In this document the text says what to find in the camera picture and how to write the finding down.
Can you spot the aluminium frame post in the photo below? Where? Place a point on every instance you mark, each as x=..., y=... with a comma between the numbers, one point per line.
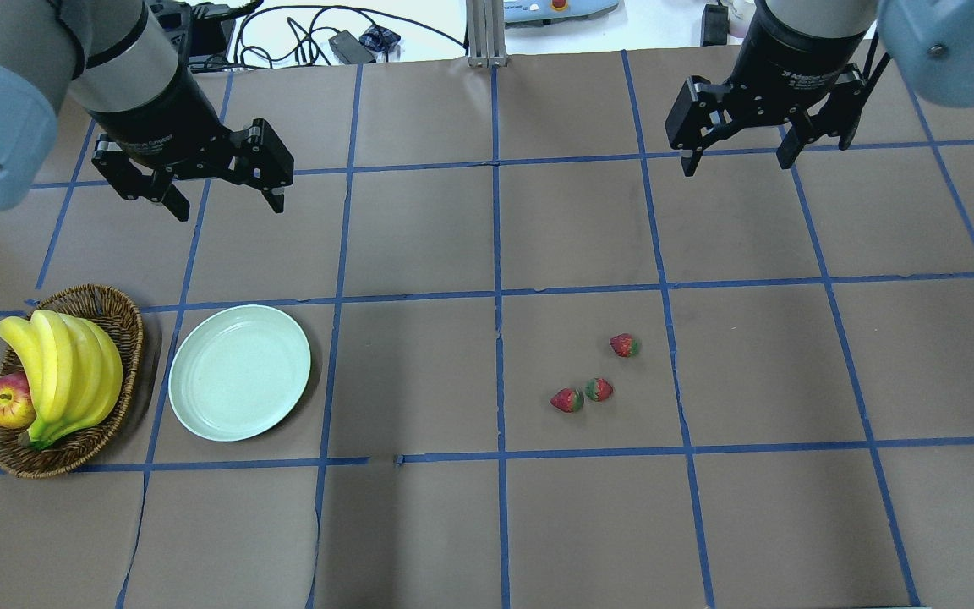
x=484, y=26

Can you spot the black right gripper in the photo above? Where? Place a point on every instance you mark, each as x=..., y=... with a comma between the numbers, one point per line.
x=794, y=62

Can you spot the pale green plate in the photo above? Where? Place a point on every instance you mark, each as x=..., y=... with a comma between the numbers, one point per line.
x=239, y=373

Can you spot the brown wicker basket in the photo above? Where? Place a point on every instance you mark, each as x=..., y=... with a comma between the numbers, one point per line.
x=115, y=312

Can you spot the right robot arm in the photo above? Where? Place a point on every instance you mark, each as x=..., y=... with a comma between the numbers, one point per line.
x=931, y=43

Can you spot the yellow banana bunch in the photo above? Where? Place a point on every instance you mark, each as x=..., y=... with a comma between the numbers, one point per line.
x=74, y=370

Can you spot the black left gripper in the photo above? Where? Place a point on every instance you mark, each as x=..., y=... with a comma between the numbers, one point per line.
x=159, y=121

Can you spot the black power adapter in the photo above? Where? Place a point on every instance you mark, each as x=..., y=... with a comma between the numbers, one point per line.
x=349, y=50

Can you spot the red strawberry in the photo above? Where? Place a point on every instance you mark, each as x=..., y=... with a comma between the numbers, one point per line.
x=568, y=400
x=625, y=345
x=598, y=389

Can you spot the teach pendant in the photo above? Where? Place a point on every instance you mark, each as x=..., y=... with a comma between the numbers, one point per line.
x=540, y=13

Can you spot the black power brick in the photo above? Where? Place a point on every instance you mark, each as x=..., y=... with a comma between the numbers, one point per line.
x=715, y=25

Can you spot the red yellow apple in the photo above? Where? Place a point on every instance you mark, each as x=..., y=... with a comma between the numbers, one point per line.
x=16, y=409

